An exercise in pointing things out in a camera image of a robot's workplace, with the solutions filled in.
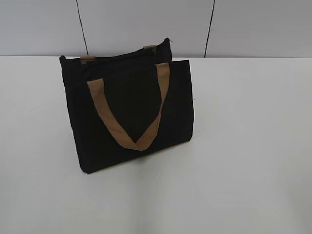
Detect black tote bag tan handles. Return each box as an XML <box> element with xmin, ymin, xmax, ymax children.
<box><xmin>59</xmin><ymin>38</ymin><xmax>194</xmax><ymax>174</ymax></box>

